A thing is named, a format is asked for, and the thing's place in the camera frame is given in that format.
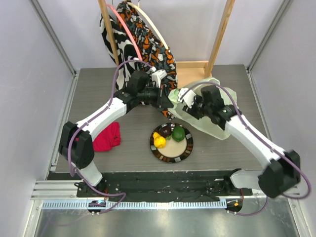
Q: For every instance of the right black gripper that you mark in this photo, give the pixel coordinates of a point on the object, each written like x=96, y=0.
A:
x=190, y=108

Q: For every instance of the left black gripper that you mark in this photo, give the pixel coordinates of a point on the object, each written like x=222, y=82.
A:
x=162, y=100

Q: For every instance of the green fake avocado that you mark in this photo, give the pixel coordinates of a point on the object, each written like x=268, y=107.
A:
x=178, y=133

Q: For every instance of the dark purple fake mangosteen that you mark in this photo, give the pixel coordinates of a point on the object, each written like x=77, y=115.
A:
x=165, y=132

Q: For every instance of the yellow fake pear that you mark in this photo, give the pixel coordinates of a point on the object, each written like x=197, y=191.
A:
x=159, y=141

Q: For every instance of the pale green plastic bag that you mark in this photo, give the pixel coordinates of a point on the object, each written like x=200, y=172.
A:
x=204, y=124

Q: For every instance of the beige plate with dark rim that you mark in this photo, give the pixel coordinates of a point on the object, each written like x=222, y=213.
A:
x=173, y=152

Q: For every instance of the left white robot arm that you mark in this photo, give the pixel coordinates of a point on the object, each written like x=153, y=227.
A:
x=76, y=143

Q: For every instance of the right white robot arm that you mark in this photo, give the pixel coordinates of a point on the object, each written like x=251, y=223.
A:
x=280, y=168

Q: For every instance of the wooden clothes rack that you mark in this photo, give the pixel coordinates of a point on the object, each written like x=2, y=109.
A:
x=187, y=71

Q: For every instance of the orange grey camouflage garment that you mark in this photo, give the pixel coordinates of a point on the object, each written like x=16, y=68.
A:
x=151, y=48

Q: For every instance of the zebra print garment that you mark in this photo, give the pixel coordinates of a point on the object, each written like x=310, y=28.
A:
x=125, y=51

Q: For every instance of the red cloth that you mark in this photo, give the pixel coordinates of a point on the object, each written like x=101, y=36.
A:
x=110, y=137

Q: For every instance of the cream clothes hanger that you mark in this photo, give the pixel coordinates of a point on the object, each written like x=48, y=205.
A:
x=153, y=27

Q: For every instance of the pink clothes hanger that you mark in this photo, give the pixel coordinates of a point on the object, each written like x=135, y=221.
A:
x=127, y=30

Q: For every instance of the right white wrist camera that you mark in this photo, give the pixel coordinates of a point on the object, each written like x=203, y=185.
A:
x=186, y=96

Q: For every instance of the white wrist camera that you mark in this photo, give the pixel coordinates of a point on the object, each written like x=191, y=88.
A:
x=157, y=76
x=186, y=96

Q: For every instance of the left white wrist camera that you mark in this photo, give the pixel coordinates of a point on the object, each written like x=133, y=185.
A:
x=157, y=76

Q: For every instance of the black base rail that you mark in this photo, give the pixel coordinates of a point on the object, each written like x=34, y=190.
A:
x=170, y=186

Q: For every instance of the white slotted cable duct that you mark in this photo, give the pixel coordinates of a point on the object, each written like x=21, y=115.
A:
x=98, y=204

